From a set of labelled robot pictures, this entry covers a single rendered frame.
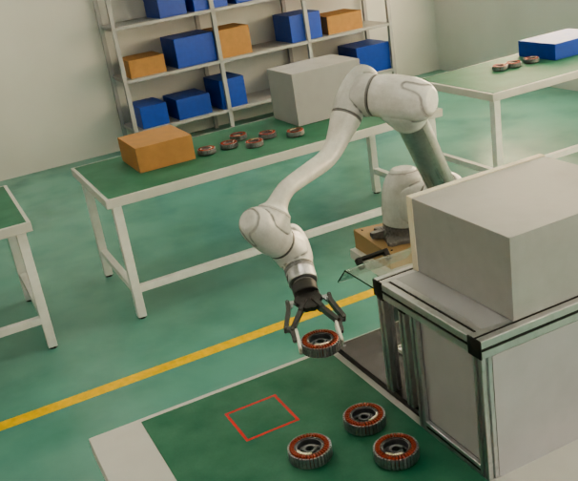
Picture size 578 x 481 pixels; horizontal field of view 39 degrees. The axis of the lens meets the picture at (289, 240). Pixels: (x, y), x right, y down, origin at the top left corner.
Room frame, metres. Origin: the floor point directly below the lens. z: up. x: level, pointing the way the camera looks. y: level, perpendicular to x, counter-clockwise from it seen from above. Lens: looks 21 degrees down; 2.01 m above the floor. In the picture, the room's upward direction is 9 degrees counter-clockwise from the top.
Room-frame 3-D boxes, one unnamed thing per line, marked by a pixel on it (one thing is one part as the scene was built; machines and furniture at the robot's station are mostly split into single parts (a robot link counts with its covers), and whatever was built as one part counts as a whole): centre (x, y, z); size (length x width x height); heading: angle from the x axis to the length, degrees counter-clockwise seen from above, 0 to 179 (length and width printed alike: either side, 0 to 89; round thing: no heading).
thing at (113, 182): (5.06, 0.10, 0.38); 2.20 x 0.90 x 0.75; 113
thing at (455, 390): (1.66, -0.33, 0.91); 0.28 x 0.03 x 0.32; 23
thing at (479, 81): (6.01, -2.16, 0.38); 1.90 x 0.90 x 0.75; 113
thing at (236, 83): (8.58, 0.41, 0.43); 0.42 x 0.28 x 0.30; 25
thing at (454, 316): (1.86, -0.60, 1.09); 0.68 x 0.44 x 0.05; 113
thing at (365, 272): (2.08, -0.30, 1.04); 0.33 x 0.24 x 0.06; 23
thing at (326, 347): (2.03, -0.04, 0.90); 0.11 x 0.11 x 0.04
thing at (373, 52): (9.24, -1.15, 0.43); 0.42 x 0.42 x 0.30; 23
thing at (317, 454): (1.73, 0.03, 0.77); 0.11 x 0.11 x 0.04
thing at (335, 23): (9.13, -0.88, 0.87); 0.42 x 0.40 x 0.19; 112
